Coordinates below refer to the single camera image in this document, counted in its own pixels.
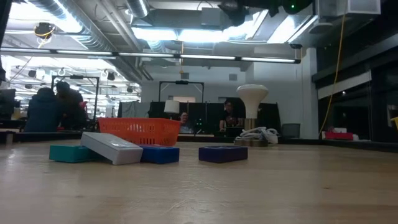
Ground ceiling cable reel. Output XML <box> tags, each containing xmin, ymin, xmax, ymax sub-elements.
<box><xmin>33</xmin><ymin>22</ymin><xmax>56</xmax><ymax>40</ymax></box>

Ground red box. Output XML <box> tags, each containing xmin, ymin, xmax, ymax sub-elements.
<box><xmin>324</xmin><ymin>131</ymin><xmax>354</xmax><ymax>141</ymax></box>

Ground light grey box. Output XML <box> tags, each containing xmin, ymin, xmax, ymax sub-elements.
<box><xmin>80</xmin><ymin>131</ymin><xmax>144</xmax><ymax>166</ymax></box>

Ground hanging yellow cable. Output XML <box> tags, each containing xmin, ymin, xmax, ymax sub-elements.
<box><xmin>318</xmin><ymin>14</ymin><xmax>346</xmax><ymax>136</ymax></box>

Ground small white shade lamp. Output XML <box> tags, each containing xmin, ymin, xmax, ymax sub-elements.
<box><xmin>164</xmin><ymin>99</ymin><xmax>180</xmax><ymax>121</ymax></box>

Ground white mushroom table lamp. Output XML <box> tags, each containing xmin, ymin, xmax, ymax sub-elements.
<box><xmin>233</xmin><ymin>83</ymin><xmax>270</xmax><ymax>147</ymax></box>

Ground white ceiling unit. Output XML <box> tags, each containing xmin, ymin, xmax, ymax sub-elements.
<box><xmin>317</xmin><ymin>0</ymin><xmax>382</xmax><ymax>16</ymax></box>

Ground person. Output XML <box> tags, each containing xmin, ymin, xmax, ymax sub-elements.
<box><xmin>55</xmin><ymin>80</ymin><xmax>88</xmax><ymax>130</ymax></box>
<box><xmin>24</xmin><ymin>87</ymin><xmax>63</xmax><ymax>133</ymax></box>
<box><xmin>179</xmin><ymin>111</ymin><xmax>190</xmax><ymax>134</ymax></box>
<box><xmin>218</xmin><ymin>99</ymin><xmax>240</xmax><ymax>133</ymax></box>

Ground bright blue box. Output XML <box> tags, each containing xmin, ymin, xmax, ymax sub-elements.
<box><xmin>139</xmin><ymin>144</ymin><xmax>180</xmax><ymax>165</ymax></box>

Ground long ceiling light fixture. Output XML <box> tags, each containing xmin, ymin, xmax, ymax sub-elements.
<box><xmin>0</xmin><ymin>46</ymin><xmax>302</xmax><ymax>65</ymax></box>

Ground navy box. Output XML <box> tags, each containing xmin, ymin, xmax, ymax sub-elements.
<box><xmin>198</xmin><ymin>145</ymin><xmax>249</xmax><ymax>164</ymax></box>

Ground orange plastic mesh basket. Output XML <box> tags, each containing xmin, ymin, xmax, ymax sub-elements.
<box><xmin>98</xmin><ymin>117</ymin><xmax>182</xmax><ymax>147</ymax></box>

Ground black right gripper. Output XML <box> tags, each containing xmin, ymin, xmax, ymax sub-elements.
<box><xmin>219</xmin><ymin>0</ymin><xmax>249</xmax><ymax>27</ymax></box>

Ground teal box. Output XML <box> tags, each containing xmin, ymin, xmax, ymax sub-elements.
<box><xmin>49</xmin><ymin>144</ymin><xmax>100</xmax><ymax>164</ymax></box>

